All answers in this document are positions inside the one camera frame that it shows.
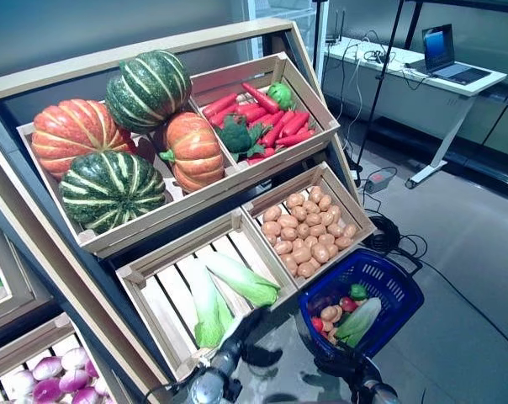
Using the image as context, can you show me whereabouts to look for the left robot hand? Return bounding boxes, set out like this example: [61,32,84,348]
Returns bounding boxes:
[220,305,275,354]

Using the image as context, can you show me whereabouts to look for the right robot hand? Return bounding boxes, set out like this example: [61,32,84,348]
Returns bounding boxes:
[314,350,368,380]

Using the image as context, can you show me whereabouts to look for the blue plastic shopping basket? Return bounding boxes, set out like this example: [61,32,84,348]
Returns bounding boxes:
[297,247,426,359]

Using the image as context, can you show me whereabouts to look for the napa cabbage white green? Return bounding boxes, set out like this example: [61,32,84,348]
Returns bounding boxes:
[192,256,235,350]
[335,296,383,349]
[198,250,282,309]

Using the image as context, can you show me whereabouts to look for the dark purple eggplant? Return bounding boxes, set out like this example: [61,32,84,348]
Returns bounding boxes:
[315,294,340,311]

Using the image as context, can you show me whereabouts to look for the wooden cabbage crate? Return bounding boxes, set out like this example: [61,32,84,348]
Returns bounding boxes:
[114,208,299,383]

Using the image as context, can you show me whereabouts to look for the large wooden pumpkin crate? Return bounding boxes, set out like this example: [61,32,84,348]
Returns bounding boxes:
[16,98,247,258]

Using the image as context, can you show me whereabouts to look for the wooden potato crate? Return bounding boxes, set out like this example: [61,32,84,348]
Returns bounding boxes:
[240,162,378,292]

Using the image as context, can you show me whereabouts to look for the small orange pumpkin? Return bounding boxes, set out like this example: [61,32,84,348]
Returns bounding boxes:
[158,111,226,194]

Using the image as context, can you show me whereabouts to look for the green striped pumpkin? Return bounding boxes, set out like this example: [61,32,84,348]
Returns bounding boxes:
[105,50,193,136]
[58,151,168,235]

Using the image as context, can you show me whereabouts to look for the green broccoli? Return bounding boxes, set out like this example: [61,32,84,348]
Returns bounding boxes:
[214,114,267,156]

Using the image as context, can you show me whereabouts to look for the wooden onion crate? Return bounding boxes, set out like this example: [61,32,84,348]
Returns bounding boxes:
[0,312,114,404]

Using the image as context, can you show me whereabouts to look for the wooden green pepper crate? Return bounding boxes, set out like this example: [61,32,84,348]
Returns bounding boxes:
[0,226,54,338]

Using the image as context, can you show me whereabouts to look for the wooden carrot crate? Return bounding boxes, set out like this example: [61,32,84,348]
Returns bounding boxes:
[188,52,340,170]

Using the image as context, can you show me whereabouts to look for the large orange pumpkin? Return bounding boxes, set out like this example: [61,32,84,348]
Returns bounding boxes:
[30,98,136,181]

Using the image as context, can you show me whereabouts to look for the black slanted stand pole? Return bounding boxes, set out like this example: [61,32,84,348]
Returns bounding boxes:
[356,0,407,170]

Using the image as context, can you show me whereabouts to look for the black upright stand pole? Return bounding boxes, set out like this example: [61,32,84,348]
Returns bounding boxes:
[311,0,329,83]

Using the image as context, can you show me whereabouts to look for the white desk with legs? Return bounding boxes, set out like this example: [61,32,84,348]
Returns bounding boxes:
[322,35,508,189]

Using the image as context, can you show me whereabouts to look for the black router with antennas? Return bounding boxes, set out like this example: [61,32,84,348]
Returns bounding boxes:
[325,8,348,45]

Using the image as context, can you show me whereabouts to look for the grey open laptop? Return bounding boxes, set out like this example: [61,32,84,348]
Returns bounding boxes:
[405,23,493,84]

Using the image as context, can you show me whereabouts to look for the coiled black cable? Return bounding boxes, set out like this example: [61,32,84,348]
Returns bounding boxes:
[364,215,428,258]

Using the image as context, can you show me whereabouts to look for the wooden display shelf frame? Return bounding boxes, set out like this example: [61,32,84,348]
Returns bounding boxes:
[0,19,379,404]

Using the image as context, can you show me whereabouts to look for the grey power box red switch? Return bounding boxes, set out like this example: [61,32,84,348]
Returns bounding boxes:
[363,169,394,194]

